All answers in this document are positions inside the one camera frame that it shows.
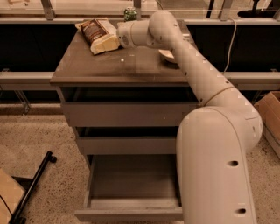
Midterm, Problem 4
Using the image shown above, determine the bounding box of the grey metal railing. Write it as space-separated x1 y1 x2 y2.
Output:
0 72 280 91

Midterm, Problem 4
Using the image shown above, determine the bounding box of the white cable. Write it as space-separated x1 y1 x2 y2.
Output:
222 17 237 75

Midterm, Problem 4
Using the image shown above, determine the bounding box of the grey top drawer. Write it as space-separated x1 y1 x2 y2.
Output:
62 87 198 127

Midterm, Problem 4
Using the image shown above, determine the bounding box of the grey middle drawer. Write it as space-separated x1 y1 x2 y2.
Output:
76 127 178 155

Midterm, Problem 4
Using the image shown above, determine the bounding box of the grey drawer cabinet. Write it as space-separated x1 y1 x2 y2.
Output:
50 33 193 162

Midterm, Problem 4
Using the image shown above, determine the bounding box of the black metal stand leg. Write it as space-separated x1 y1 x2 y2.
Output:
8 151 57 224

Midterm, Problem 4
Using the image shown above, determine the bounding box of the cardboard sheet at left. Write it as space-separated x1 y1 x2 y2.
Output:
0 169 25 224

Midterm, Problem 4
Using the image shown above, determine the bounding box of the green soda can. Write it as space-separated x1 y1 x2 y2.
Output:
123 7 137 21

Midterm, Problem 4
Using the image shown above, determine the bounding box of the grey open bottom drawer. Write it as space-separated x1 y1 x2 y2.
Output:
74 154 183 221

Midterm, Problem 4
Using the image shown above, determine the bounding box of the white paper bowl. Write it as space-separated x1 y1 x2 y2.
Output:
159 50 176 64

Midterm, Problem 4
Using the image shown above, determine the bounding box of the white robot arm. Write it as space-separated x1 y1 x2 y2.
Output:
117 10 263 224

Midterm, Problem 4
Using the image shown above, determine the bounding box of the brown chip bag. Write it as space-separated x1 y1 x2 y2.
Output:
75 17 120 55

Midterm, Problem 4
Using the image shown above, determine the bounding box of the cardboard box at right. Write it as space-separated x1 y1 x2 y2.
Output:
255 91 280 158

